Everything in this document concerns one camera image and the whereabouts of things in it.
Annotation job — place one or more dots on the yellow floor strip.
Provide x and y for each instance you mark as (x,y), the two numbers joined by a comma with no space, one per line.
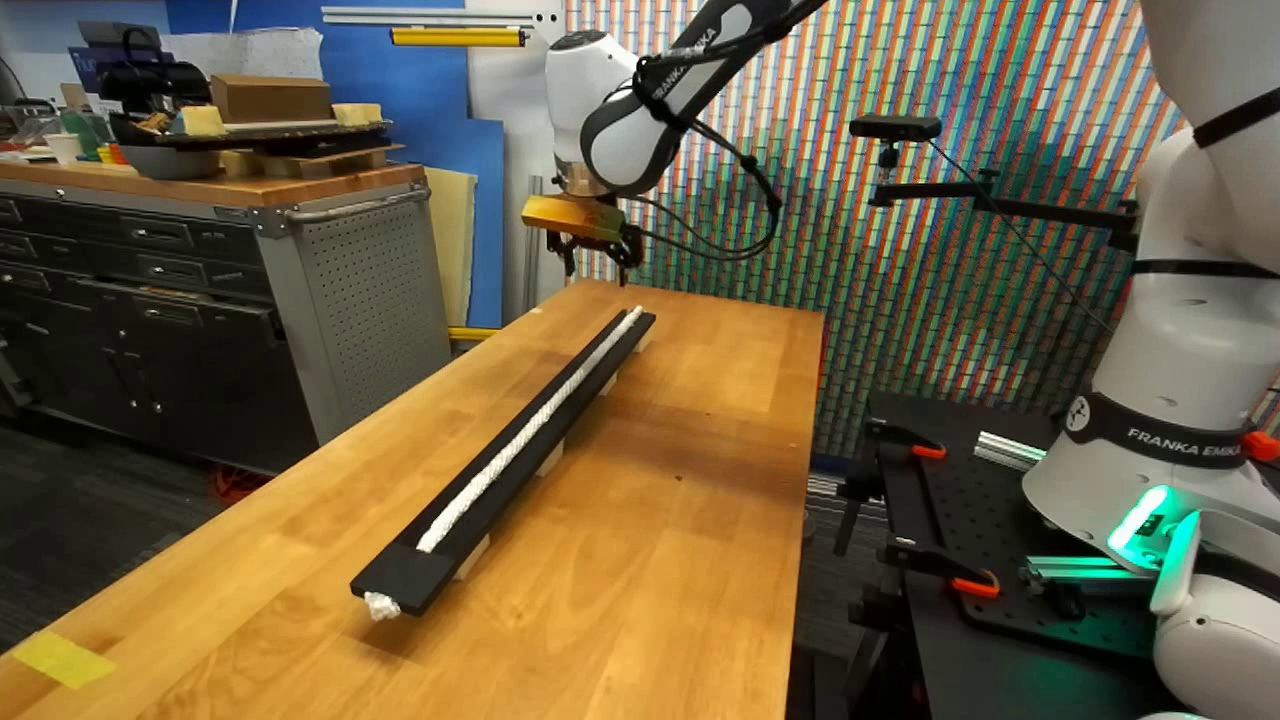
(469,338)

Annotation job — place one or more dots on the teal green object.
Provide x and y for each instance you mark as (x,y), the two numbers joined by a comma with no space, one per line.
(87,134)

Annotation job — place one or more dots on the beige foam panel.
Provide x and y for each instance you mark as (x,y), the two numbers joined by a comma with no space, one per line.
(449,240)

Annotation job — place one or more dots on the wooden cabinet top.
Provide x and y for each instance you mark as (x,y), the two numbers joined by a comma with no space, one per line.
(200,187)

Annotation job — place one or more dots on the long black grooved rail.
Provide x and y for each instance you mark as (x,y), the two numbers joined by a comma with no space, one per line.
(413,581)

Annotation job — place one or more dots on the yellow bar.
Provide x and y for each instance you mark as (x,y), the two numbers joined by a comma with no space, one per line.
(462,36)

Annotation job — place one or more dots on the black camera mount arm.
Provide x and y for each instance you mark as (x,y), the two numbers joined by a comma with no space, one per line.
(933,193)

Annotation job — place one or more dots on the yellow wrist camera mount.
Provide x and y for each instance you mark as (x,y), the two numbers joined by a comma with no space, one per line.
(565,212)

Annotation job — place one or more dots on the brown cardboard box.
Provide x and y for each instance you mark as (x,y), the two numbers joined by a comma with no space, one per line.
(275,100)

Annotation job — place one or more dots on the black exterior camera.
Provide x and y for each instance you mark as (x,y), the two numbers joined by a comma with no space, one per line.
(892,131)

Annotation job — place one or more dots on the wooden support block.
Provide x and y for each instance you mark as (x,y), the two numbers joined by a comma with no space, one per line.
(313,161)

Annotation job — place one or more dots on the silver aluminium extrusion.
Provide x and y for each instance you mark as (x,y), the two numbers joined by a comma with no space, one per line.
(1006,450)

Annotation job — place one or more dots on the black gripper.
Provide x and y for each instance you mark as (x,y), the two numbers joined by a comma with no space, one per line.
(600,253)

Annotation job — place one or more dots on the grey perforated metal cabinet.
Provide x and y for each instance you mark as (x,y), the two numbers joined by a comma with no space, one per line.
(346,305)

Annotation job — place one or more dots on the yellow foam block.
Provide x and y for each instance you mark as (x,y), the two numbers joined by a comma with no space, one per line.
(200,122)
(361,119)

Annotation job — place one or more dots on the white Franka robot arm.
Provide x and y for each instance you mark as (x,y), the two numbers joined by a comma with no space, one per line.
(1200,335)

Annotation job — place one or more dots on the black breadboard base table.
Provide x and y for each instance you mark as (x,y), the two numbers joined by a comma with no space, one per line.
(985,673)

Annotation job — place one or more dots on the black equipment pile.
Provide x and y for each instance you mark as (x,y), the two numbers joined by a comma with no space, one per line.
(134,66)

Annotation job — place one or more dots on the perforated backdrop panel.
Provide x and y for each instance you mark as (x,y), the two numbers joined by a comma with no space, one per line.
(933,345)

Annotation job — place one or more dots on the yellow tape patch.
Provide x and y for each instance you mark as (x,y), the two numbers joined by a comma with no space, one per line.
(63,660)

